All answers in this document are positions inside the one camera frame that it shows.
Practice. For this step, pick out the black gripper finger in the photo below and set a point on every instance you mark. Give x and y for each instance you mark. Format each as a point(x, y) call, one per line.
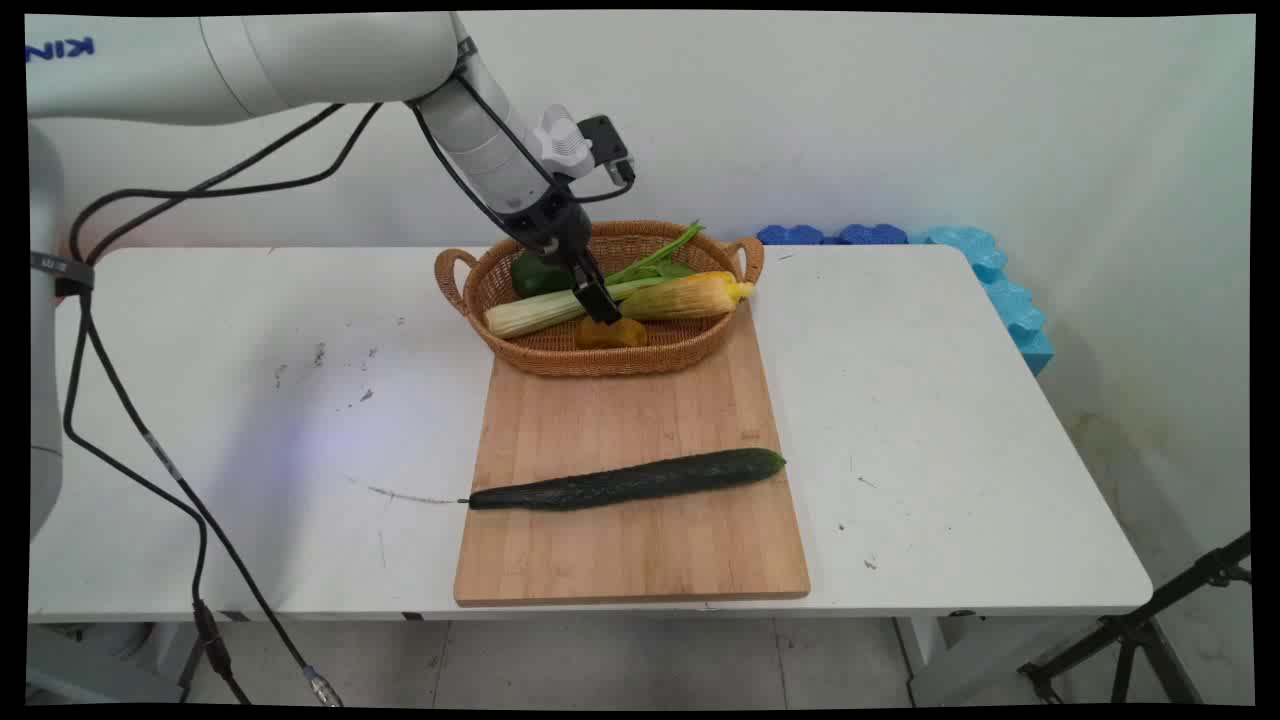
point(589, 301)
point(603, 291)

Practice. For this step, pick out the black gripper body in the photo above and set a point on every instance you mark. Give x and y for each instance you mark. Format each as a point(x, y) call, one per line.
point(551, 227)

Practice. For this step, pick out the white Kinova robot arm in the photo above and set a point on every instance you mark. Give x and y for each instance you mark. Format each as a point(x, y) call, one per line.
point(330, 60)

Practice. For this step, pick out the orange bell pepper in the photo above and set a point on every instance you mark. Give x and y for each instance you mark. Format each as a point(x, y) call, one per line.
point(612, 334)

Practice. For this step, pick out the woven wicker basket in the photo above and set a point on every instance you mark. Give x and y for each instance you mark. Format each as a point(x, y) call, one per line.
point(610, 345)

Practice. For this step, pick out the celery stalk with leaves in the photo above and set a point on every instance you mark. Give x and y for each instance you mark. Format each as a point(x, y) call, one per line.
point(540, 310)

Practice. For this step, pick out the green bell pepper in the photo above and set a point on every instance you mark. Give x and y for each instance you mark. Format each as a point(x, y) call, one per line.
point(537, 275)

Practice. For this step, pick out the corn cob with husk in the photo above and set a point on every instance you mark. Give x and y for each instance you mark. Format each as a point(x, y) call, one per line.
point(688, 295)

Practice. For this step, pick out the bamboo cutting board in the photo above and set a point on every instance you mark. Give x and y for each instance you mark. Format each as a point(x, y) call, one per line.
point(632, 470)

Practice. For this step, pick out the long dark green cucumber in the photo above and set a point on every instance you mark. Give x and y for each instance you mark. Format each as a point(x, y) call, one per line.
point(620, 482)

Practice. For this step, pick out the dark blue foam piece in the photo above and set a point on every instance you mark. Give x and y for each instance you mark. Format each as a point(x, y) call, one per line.
point(872, 234)
point(790, 234)

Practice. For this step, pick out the light blue foam strip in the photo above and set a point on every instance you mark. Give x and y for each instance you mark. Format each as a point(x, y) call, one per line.
point(1005, 290)

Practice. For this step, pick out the black tripod stand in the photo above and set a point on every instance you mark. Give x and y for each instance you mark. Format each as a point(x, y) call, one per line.
point(1135, 630)

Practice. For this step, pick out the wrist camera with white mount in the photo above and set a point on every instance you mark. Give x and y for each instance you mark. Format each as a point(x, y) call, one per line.
point(585, 145)

